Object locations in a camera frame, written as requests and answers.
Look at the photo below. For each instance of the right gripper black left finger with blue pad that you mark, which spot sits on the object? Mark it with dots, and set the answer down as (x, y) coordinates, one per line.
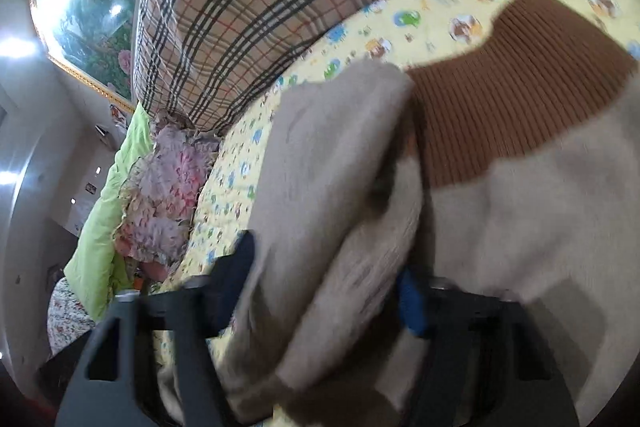
(147, 363)

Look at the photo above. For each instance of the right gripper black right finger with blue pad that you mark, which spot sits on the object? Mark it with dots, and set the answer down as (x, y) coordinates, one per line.
(486, 363)

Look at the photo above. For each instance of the beige brown knit sweater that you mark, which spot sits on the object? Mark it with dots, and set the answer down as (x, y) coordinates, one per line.
(342, 206)

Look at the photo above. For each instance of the white red floral cushion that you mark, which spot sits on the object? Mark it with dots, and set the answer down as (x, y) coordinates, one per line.
(67, 319)

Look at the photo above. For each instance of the lime green pillow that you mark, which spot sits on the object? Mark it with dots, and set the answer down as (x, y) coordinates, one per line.
(96, 272)

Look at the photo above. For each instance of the pink floral ruffled pillow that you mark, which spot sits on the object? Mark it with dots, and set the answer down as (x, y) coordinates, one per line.
(160, 194)

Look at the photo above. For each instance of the yellow cartoon bear bedsheet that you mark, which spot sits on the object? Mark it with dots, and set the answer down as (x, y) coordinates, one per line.
(400, 26)

